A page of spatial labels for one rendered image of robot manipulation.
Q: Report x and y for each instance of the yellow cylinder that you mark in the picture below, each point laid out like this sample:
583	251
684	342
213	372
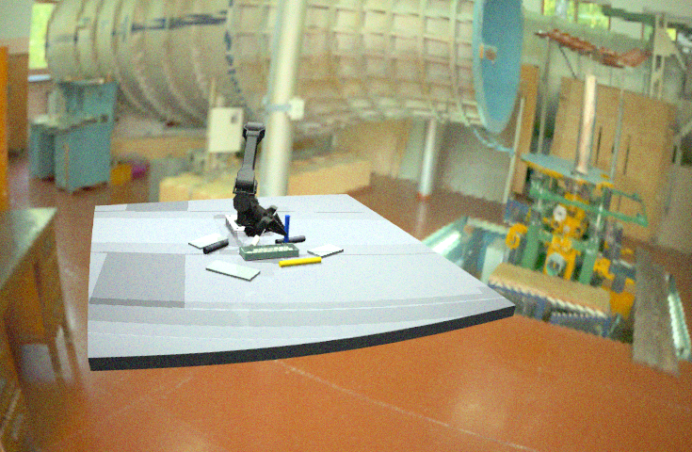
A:
300	262

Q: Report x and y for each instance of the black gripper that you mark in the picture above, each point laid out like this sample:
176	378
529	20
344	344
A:
266	221

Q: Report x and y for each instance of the blue stylus with grey tip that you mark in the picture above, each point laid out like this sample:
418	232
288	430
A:
287	229

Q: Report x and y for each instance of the white keyboard with keys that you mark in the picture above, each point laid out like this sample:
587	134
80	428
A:
256	252

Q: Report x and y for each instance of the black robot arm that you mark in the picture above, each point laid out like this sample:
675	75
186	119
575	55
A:
245	185

